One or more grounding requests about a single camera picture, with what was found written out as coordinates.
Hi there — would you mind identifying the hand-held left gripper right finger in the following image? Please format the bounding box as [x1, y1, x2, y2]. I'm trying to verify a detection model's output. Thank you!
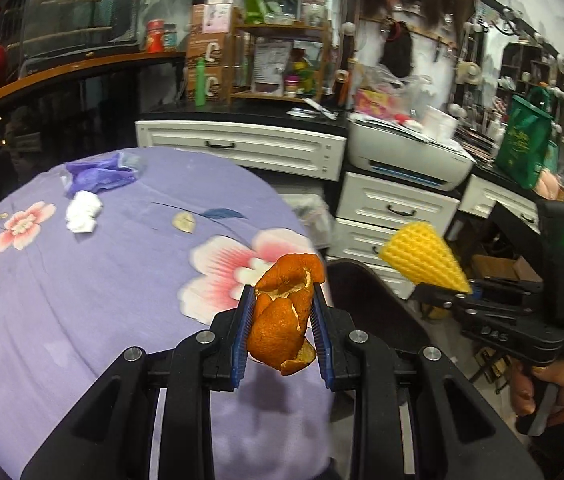
[309, 287, 545, 480]

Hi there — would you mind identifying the orange peel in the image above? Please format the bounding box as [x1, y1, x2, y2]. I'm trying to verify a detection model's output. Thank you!
[246, 254, 326, 376]

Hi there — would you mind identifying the glass display case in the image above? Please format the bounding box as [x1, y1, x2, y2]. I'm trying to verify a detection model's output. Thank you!
[7, 0, 145, 78]

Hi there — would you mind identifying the white desk drawer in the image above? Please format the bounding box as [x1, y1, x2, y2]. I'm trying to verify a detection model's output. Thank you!
[459, 175, 543, 233]

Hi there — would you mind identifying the crumpled white tissue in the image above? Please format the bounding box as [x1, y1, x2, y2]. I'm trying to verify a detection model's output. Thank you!
[64, 191, 103, 233]

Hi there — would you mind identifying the purple glove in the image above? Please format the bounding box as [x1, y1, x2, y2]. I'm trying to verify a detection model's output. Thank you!
[62, 152, 145, 198]

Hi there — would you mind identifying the curved wooden counter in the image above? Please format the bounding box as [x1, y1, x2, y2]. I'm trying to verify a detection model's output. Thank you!
[0, 50, 185, 121]

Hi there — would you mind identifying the stack of cardboard boxes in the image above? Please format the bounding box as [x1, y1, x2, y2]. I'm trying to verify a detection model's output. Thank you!
[185, 5, 235, 103]

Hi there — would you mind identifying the green tote bag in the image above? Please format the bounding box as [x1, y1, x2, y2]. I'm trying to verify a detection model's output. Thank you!
[494, 87, 560, 186]

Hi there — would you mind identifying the clear plastic bag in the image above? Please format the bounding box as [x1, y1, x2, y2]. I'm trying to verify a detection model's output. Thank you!
[354, 65, 438, 121]

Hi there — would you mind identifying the yellow foam fruit net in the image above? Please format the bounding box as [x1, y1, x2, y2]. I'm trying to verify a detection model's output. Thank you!
[379, 222, 473, 295]

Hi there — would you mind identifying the green bottle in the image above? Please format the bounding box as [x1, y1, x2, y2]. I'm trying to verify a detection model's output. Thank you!
[194, 57, 210, 106]

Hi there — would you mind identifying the wooden shelf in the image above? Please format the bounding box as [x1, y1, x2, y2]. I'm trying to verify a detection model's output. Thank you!
[232, 22, 333, 103]

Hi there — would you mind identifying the white printer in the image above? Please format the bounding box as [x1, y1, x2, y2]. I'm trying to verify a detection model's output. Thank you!
[348, 112, 475, 191]

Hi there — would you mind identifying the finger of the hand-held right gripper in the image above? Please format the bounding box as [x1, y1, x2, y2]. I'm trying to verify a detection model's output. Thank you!
[409, 284, 488, 317]
[469, 277, 538, 295]

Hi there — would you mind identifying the white drawer unit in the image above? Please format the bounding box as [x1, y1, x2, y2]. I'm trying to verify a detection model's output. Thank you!
[334, 170, 473, 301]

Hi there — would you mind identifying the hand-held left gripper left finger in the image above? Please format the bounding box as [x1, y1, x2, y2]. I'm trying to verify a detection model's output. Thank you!
[21, 284, 258, 480]

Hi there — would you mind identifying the red can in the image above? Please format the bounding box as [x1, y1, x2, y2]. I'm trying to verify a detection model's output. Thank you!
[146, 20, 165, 53]

